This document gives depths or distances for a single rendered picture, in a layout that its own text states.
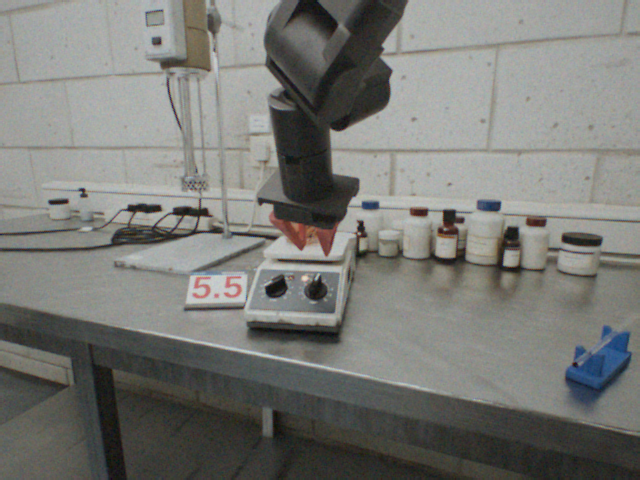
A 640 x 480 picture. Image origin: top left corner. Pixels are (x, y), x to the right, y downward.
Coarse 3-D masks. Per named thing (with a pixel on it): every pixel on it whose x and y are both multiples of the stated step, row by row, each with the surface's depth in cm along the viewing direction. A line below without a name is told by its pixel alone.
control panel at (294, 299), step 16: (272, 272) 60; (288, 272) 59; (304, 272) 59; (320, 272) 59; (336, 272) 59; (256, 288) 58; (288, 288) 57; (336, 288) 56; (256, 304) 56; (272, 304) 55; (288, 304) 55; (304, 304) 55; (320, 304) 55
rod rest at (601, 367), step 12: (624, 336) 47; (576, 348) 44; (600, 348) 49; (612, 348) 48; (624, 348) 47; (588, 360) 43; (600, 360) 42; (612, 360) 46; (624, 360) 46; (576, 372) 44; (588, 372) 43; (600, 372) 42; (612, 372) 44; (588, 384) 43; (600, 384) 42
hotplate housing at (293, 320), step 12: (348, 252) 69; (264, 264) 61; (276, 264) 61; (288, 264) 61; (300, 264) 61; (312, 264) 61; (324, 264) 61; (336, 264) 61; (348, 264) 65; (348, 276) 65; (252, 288) 58; (348, 288) 67; (252, 312) 55; (264, 312) 55; (276, 312) 55; (288, 312) 55; (300, 312) 54; (312, 312) 54; (336, 312) 54; (252, 324) 56; (264, 324) 55; (276, 324) 55; (288, 324) 55; (300, 324) 55; (312, 324) 54; (324, 324) 54; (336, 324) 54
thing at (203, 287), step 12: (192, 276) 67; (204, 276) 67; (216, 276) 67; (228, 276) 67; (240, 276) 67; (192, 288) 65; (204, 288) 66; (216, 288) 66; (228, 288) 66; (240, 288) 66
